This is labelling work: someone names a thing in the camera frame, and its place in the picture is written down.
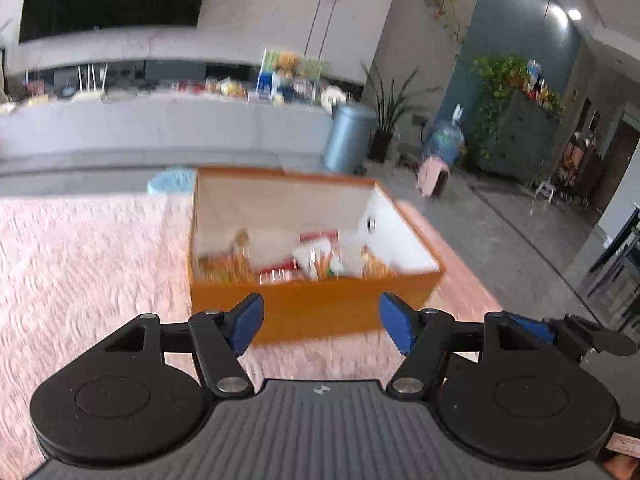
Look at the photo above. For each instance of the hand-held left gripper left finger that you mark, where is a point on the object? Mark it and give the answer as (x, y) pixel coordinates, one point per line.
(247, 325)

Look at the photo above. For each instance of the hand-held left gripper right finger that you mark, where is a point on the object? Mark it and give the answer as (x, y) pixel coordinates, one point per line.
(397, 322)

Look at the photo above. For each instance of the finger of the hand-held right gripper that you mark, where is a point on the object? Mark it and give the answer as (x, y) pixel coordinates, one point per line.
(590, 335)

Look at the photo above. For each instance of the red yellow fries snack packet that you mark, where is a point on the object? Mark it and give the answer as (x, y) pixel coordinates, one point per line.
(377, 265)

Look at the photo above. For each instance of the orange cardboard box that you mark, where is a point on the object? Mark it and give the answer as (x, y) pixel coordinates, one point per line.
(325, 310)

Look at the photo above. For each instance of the white snack packet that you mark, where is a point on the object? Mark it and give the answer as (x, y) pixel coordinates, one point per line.
(315, 260)

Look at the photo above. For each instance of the dark dining chair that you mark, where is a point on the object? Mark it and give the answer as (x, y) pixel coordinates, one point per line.
(617, 255)

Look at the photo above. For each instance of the pink pet carrier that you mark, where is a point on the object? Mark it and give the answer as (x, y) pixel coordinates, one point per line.
(432, 177)

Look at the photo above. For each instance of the white step stool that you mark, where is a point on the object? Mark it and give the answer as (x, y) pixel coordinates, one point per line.
(545, 191)

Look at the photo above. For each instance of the light blue stool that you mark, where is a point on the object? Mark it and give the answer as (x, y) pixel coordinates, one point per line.
(170, 181)

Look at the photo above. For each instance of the pink lace blanket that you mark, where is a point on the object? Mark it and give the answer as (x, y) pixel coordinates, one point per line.
(90, 270)

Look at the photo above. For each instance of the blue water bottle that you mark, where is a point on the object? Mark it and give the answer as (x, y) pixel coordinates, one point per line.
(447, 140)

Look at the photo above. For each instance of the grey metal trash bin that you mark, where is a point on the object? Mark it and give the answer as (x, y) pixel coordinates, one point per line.
(347, 137)

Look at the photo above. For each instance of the tall potted plant black pot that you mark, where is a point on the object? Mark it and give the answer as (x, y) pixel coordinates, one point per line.
(385, 120)

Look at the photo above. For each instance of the long white television console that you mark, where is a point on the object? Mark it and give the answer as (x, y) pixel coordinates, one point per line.
(175, 125)

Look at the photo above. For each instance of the pile of snack packets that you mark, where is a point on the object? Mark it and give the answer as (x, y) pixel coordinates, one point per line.
(227, 89)

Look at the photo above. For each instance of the dark grey cabinet with plants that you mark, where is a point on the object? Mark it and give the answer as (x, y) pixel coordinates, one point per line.
(492, 85)

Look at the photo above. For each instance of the teddy bear toy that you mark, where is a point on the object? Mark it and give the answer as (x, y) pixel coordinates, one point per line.
(312, 72)

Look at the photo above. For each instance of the yellow plush toy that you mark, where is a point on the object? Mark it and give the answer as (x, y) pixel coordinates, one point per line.
(288, 64)

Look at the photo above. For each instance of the white router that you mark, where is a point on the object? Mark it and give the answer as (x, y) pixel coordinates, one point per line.
(92, 80)

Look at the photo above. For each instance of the hanging green vine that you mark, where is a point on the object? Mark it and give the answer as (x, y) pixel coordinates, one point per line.
(440, 0)

